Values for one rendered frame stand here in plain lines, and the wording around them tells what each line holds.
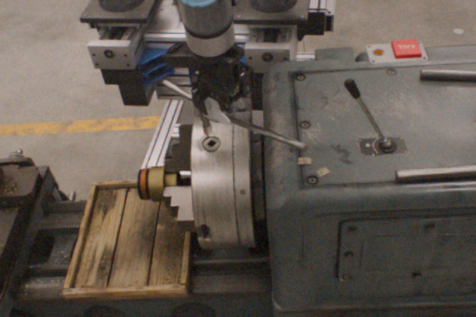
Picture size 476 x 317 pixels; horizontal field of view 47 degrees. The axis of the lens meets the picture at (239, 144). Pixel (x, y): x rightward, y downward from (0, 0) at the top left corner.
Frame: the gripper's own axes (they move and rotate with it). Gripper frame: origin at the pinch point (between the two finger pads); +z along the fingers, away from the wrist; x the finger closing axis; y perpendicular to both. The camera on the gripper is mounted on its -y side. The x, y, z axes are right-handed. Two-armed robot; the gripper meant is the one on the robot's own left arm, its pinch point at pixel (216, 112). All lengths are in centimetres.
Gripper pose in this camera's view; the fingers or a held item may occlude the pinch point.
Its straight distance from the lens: 102.4
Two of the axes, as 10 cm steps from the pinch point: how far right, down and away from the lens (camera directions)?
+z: 0.9, 5.5, 8.3
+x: 6.2, -6.8, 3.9
